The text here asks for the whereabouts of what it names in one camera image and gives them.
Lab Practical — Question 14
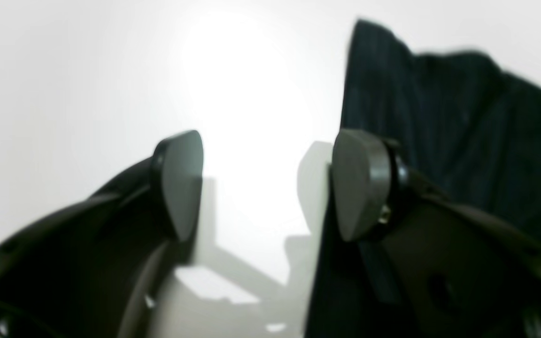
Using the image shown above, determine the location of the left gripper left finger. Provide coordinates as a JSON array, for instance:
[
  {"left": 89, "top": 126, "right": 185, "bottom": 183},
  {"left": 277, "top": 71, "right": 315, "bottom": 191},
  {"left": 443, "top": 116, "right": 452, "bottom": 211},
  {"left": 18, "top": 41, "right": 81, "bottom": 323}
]
[{"left": 0, "top": 130, "right": 204, "bottom": 338}]

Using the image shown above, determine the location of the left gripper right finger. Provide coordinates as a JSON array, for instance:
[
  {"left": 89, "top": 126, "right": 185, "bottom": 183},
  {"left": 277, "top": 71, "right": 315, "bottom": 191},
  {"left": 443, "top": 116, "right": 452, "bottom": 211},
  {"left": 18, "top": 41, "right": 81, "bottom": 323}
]
[{"left": 331, "top": 129, "right": 541, "bottom": 338}]

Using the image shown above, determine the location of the black T-shirt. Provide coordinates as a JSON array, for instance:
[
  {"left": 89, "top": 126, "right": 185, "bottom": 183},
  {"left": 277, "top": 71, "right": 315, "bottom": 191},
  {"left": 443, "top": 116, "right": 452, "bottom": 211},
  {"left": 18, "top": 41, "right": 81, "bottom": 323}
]
[{"left": 305, "top": 20, "right": 541, "bottom": 338}]

